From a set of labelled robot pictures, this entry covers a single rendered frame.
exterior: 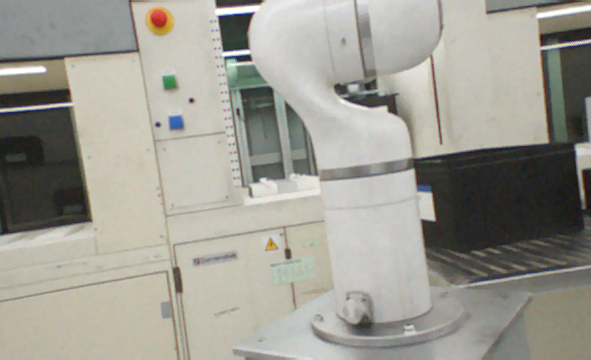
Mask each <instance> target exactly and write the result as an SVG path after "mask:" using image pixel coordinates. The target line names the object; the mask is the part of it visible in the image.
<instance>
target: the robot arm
mask: <svg viewBox="0 0 591 360"><path fill-rule="evenodd" d="M441 2H442V0H265V1H264V2H262V3H261V4H260V5H259V8H258V9H257V10H256V12H255V14H254V16H253V18H252V21H251V24H250V29H249V31H248V37H249V53H250V55H251V57H252V60H253V63H254V64H255V66H256V68H257V70H258V71H259V73H260V74H261V76H263V77H264V78H265V79H266V81H267V83H268V84H269V85H270V86H271V87H272V88H273V89H274V90H275V91H276V92H277V93H278V94H279V95H280V96H281V97H282V98H283V99H285V100H286V102H287V103H288V104H289V105H290V106H291V107H292V108H293V109H294V110H295V111H296V113H297V114H298V115H299V116H300V118H301V119H302V120H303V121H304V124H305V126H306V128H307V130H308V132H309V134H310V137H311V139H312V142H313V146H314V151H315V155H316V161H317V168H318V173H319V180H320V195H321V202H322V209H323V216H324V223H325V230H326V238H327V244H328V252H329V259H330V265H331V273H332V280H333V287H334V294H335V298H333V299H331V300H329V301H327V302H325V303H324V304H322V305H320V306H319V307H318V308H316V309H315V310H313V312H312V314H311V316H310V320H311V328H312V329H313V331H314V332H315V333H316V334H317V335H318V336H320V337H322V338H324V339H326V340H328V341H331V342H334V343H339V344H345V345H352V346H372V347H377V346H392V345H394V346H400V345H407V344H412V343H416V342H421V341H425V340H428V339H432V338H435V337H437V336H438V337H440V336H443V335H445V334H447V333H449V332H451V331H452V330H454V329H455V328H457V327H458V326H459V324H460V323H461V321H462V320H463V316H464V311H463V306H462V304H461V303H460V302H459V301H458V300H457V299H456V298H454V297H453V296H451V294H450V293H447V292H441V291H437V290H431V289H430V285H429V278H428V270H427V262H426V254H425V247H424V239H423V231H422V224H421V216H420V209H419V201H418V194H417V186H416V178H415V171H414V163H413V155H412V149H411V142H410V137H409V132H408V130H407V127H406V125H405V123H404V122H403V120H402V119H401V118H400V117H398V116H396V115H394V114H391V113H385V112H381V111H378V110H374V109H369V108H365V107H361V106H358V105H355V104H352V103H349V102H347V101H345V100H343V99H341V97H338V96H337V95H336V93H335V92H334V85H335V84H337V83H339V84H340V85H342V86H347V85H355V84H365V83H368V82H370V81H372V80H373V79H374V78H376V77H377V76H383V75H388V74H394V73H399V72H403V71H406V70H409V69H412V68H414V67H416V66H418V65H420V64H422V63H423V62H424V61H425V60H426V59H428V58H429V57H430V56H431V54H432V53H433V51H434V50H435V48H436V47H437V45H438V44H439V43H440V40H441V37H442V31H443V29H444V22H443V10H442V3H441Z"/></svg>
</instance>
